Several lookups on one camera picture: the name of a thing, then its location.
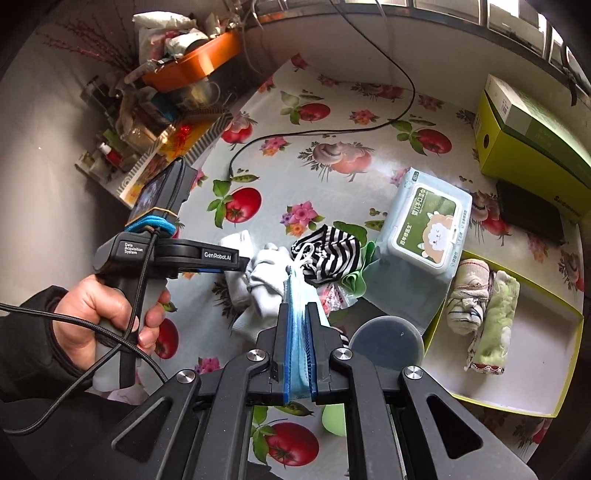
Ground black power cable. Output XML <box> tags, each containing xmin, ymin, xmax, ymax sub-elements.
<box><xmin>228</xmin><ymin>0</ymin><xmax>416</xmax><ymax>181</ymax></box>

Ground person's left hand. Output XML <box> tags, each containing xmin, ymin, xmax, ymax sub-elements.
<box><xmin>52</xmin><ymin>274</ymin><xmax>172</xmax><ymax>370</ymax></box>

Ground clear glass cup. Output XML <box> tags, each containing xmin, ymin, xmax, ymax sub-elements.
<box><xmin>185</xmin><ymin>80</ymin><xmax>223</xmax><ymax>110</ymax></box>

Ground white sock with grey toe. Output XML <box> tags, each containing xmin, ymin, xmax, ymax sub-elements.
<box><xmin>231</xmin><ymin>247</ymin><xmax>296</xmax><ymax>343</ymax></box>

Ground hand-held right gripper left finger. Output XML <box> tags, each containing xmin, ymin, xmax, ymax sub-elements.
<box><xmin>60</xmin><ymin>302</ymin><xmax>293</xmax><ymax>480</ymax></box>

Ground white plastic bag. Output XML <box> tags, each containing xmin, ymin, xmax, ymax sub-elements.
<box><xmin>133</xmin><ymin>11</ymin><xmax>198</xmax><ymax>35</ymax></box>

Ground yellow patterned board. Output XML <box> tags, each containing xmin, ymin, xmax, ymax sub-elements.
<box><xmin>117</xmin><ymin>111</ymin><xmax>235</xmax><ymax>209</ymax></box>

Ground white green carton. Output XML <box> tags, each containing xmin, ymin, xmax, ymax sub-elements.
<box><xmin>485</xmin><ymin>74</ymin><xmax>591</xmax><ymax>169</ymax></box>

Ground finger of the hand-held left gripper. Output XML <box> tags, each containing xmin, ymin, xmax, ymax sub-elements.
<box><xmin>182</xmin><ymin>267</ymin><xmax>252</xmax><ymax>279</ymax></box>

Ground green fluffy towel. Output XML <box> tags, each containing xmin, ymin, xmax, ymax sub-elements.
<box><xmin>464</xmin><ymin>270</ymin><xmax>521</xmax><ymax>374</ymax></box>

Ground shallow yellow-green box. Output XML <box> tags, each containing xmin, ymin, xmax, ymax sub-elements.
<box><xmin>422</xmin><ymin>249</ymin><xmax>585</xmax><ymax>418</ymax></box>

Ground floral plastic tablecloth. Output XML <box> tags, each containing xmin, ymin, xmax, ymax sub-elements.
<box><xmin>106</xmin><ymin>55</ymin><xmax>587</xmax><ymax>480</ymax></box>

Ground blue face mask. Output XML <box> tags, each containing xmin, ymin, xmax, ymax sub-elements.
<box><xmin>277</xmin><ymin>244</ymin><xmax>331</xmax><ymax>416</ymax></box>

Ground wet wipes pack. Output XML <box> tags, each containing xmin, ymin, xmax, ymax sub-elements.
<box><xmin>360</xmin><ymin>167</ymin><xmax>474</xmax><ymax>335</ymax></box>

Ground green soap case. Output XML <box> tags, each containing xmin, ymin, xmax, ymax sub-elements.
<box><xmin>322</xmin><ymin>404</ymin><xmax>350</xmax><ymax>437</ymax></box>

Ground black strap on rail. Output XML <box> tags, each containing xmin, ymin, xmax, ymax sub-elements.
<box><xmin>564</xmin><ymin>65</ymin><xmax>579</xmax><ymax>108</ymax></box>

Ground red dried branches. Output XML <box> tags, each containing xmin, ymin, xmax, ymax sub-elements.
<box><xmin>39</xmin><ymin>21</ymin><xmax>139</xmax><ymax>71</ymax></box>

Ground person's left forearm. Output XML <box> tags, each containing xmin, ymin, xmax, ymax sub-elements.
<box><xmin>0</xmin><ymin>285</ymin><xmax>100</xmax><ymax>402</ymax></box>

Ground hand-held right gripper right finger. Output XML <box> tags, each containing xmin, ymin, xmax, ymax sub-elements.
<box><xmin>307</xmin><ymin>301</ymin><xmax>540</xmax><ymax>480</ymax></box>

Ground green cloth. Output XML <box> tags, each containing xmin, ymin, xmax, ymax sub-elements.
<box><xmin>339</xmin><ymin>240</ymin><xmax>377</xmax><ymax>308</ymax></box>

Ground yellow-green shoe box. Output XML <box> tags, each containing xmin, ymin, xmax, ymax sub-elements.
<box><xmin>473</xmin><ymin>90</ymin><xmax>591</xmax><ymax>225</ymax></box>

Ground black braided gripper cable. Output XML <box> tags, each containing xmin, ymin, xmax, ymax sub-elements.
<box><xmin>0</xmin><ymin>226</ymin><xmax>169</xmax><ymax>437</ymax></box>

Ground metal window rail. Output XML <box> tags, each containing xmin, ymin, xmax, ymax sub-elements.
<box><xmin>383</xmin><ymin>0</ymin><xmax>591</xmax><ymax>104</ymax></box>

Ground orange plastic basin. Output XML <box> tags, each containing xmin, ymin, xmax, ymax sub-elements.
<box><xmin>141</xmin><ymin>30</ymin><xmax>244</xmax><ymax>92</ymax></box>

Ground striped beige rolled sock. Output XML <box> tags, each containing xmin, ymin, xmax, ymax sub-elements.
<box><xmin>445</xmin><ymin>258</ymin><xmax>492</xmax><ymax>335</ymax></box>

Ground round clear plastic container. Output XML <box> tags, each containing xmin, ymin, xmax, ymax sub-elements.
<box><xmin>348</xmin><ymin>316</ymin><xmax>424</xmax><ymax>371</ymax></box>

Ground black wallet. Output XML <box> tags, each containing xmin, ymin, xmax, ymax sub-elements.
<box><xmin>496</xmin><ymin>180</ymin><xmax>567</xmax><ymax>246</ymax></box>

